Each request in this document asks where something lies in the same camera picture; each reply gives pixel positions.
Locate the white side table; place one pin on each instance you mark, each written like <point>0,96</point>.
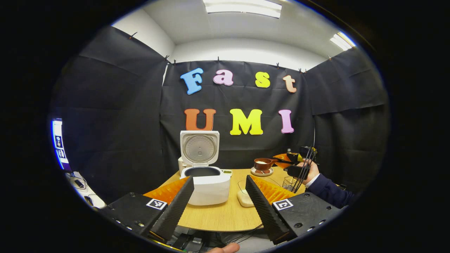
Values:
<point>86,193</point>

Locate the brown wooden spoon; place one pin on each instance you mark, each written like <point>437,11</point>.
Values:
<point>263,164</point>

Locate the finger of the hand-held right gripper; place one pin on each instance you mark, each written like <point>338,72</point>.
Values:
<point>283,160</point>

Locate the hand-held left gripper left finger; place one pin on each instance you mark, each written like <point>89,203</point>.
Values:
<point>175,211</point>

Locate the lit computer monitor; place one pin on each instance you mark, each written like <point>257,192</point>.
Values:
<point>59,144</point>

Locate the white toaster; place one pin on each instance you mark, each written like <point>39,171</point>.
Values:
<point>180,165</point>

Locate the long ceiling light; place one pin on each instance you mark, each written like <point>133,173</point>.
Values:
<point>242,7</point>

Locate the clear box of rice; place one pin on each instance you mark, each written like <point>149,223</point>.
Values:
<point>243,198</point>

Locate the small ceiling light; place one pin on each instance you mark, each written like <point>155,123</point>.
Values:
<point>342,41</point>

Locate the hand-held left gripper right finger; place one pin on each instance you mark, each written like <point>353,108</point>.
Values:
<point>265,212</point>

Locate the white rice cooker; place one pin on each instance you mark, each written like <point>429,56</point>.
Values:
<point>209,189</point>

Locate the black backdrop cloth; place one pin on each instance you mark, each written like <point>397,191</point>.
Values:
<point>246,147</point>

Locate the white round plate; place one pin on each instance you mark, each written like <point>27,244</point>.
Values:
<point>262,174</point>

